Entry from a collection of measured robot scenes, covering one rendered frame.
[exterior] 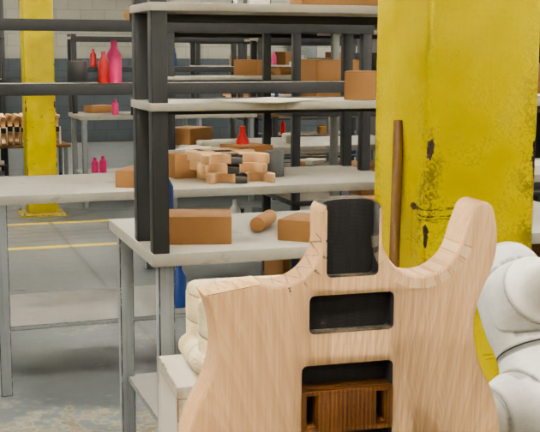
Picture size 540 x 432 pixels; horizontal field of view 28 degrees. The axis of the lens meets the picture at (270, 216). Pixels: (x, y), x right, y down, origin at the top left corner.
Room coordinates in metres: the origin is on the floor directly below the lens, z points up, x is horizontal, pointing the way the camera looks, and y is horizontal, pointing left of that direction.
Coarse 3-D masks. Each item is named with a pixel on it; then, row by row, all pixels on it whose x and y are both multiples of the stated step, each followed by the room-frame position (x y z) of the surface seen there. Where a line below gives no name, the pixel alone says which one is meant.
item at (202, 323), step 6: (198, 306) 1.34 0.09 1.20; (198, 312) 1.34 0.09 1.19; (204, 312) 1.33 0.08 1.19; (198, 318) 1.34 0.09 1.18; (204, 318) 1.33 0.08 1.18; (198, 324) 1.34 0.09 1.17; (204, 324) 1.33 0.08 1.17; (198, 330) 1.34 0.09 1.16; (204, 330) 1.33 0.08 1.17; (198, 336) 1.34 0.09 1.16; (204, 336) 1.33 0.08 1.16; (198, 342) 1.34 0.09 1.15; (204, 342) 1.33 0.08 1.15; (198, 348) 1.34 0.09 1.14; (204, 348) 1.33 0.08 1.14; (204, 354) 1.33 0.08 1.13
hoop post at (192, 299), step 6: (186, 294) 1.42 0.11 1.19; (192, 294) 1.41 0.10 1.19; (198, 294) 1.41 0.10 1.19; (186, 300) 1.42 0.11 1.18; (192, 300) 1.41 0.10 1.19; (198, 300) 1.41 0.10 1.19; (186, 306) 1.42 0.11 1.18; (192, 306) 1.41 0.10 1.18; (186, 312) 1.42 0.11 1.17; (192, 312) 1.41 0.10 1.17; (186, 318) 1.42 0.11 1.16; (192, 318) 1.41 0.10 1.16; (186, 324) 1.42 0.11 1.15; (192, 324) 1.41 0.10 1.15; (186, 330) 1.42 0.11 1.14; (192, 330) 1.41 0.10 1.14
